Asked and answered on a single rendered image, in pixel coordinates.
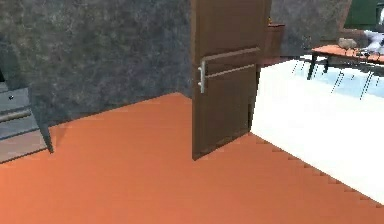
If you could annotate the brown wooden room door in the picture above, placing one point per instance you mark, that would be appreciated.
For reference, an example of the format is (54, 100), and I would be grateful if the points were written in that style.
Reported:
(226, 100)

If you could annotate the brown wooden cabinet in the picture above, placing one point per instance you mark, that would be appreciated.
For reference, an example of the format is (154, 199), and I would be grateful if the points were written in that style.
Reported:
(274, 41)

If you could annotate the orange table with black legs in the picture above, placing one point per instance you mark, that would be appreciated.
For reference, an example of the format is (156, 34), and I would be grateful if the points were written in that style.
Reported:
(346, 53)

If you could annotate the grey lumpy object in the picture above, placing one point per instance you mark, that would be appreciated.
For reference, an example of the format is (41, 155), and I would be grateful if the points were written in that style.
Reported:
(347, 43)

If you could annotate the grey chest of drawers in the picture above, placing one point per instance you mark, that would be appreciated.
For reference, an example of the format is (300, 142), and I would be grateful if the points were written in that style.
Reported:
(16, 116)

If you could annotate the white and grey object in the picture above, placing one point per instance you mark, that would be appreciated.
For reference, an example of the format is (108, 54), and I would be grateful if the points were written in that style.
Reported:
(375, 41)

